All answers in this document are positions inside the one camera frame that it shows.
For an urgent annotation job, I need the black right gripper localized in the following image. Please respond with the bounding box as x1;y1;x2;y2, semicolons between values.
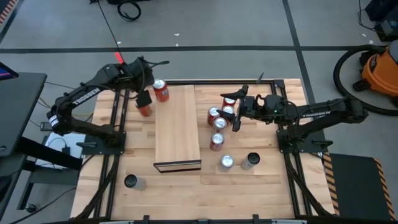
216;83;266;133

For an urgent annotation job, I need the orange soda can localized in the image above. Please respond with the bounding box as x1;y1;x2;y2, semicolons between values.
137;104;154;118
152;78;170;103

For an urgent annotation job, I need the silver diet cola can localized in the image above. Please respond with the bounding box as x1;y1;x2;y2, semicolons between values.
219;154;236;172
213;117;228;134

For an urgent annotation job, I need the tall silver black-topped can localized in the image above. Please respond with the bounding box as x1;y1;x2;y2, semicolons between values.
124;174;147;191
241;152;261;171

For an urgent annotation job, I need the white paper sheet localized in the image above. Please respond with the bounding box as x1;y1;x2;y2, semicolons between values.
34;131;85;170

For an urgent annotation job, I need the orange shop vacuum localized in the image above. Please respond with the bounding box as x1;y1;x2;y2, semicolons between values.
353;40;398;106
333;44;398;117

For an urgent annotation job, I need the monitor with blue screen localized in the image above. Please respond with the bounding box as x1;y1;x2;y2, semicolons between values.
0;61;19;82

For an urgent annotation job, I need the black hazard-striped floor mat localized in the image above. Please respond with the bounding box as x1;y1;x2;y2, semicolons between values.
323;152;397;222
0;0;18;24

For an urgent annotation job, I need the black equipment case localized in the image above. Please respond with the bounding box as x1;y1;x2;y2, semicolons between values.
364;0;398;42

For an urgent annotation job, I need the black aluminium table frame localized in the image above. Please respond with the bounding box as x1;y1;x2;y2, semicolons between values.
73;79;340;224

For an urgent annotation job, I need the wooden shelf with black frame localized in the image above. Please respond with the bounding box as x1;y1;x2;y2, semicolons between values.
153;84;202;174

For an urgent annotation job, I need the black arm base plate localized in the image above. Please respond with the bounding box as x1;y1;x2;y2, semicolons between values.
76;131;127;156
276;129;328;154

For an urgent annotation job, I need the coiled black cable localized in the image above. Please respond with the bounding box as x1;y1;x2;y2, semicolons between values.
117;1;142;22

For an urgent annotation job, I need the long black floor cable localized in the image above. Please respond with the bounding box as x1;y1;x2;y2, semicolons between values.
96;0;124;55

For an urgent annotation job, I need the thin black cable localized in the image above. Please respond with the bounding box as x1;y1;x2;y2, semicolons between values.
45;81;77;90

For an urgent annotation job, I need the black desk leg frame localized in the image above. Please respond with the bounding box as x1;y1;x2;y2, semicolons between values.
17;136;83;212

